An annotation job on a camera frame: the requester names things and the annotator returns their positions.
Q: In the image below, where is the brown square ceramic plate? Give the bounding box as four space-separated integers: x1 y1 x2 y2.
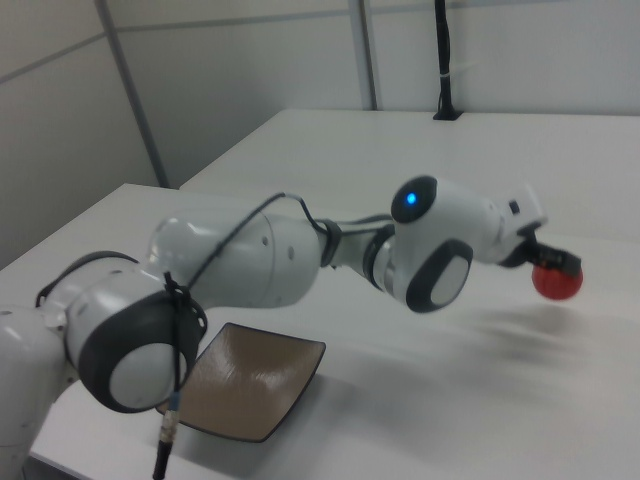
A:
155 322 327 444

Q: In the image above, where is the black camera pole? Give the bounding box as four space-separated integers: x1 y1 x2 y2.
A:
432 0 465 122

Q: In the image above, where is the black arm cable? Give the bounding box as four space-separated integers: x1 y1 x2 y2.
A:
151 192 346 479

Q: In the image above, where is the white cable tie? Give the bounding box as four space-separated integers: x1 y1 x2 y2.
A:
438 60 479 80

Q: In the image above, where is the red ball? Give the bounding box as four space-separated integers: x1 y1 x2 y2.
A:
529 263 585 303

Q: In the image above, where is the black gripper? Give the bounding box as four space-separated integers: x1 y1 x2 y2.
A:
501 225 584 275

